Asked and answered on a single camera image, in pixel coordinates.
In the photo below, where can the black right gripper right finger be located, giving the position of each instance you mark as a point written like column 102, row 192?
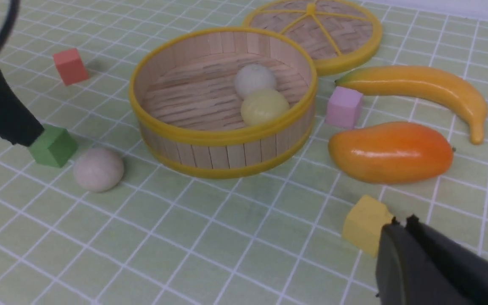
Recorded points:
column 417, row 265

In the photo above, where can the white bun front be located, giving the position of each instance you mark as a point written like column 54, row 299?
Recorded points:
column 98, row 169

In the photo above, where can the white bun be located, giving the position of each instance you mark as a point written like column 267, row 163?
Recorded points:
column 252, row 78
column 98, row 169

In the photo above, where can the pale yellow bun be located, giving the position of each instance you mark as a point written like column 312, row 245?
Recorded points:
column 262, row 106

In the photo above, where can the bamboo steamer tray yellow rim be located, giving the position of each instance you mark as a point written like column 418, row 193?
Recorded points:
column 189, row 113

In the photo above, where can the woven bamboo steamer lid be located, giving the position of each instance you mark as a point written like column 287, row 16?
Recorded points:
column 338, row 35

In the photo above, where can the yellow foam block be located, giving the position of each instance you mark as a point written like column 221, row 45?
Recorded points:
column 363, row 224

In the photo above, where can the green foam cube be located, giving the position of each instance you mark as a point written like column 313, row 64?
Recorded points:
column 54, row 147

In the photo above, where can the red foam cube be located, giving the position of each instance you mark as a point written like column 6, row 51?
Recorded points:
column 70, row 66

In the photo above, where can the orange plastic mango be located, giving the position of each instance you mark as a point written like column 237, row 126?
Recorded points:
column 391, row 153

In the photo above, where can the pink foam cube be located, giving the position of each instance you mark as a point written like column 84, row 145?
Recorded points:
column 344, row 108

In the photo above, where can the yellow plastic banana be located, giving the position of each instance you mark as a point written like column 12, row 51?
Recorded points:
column 428, row 83

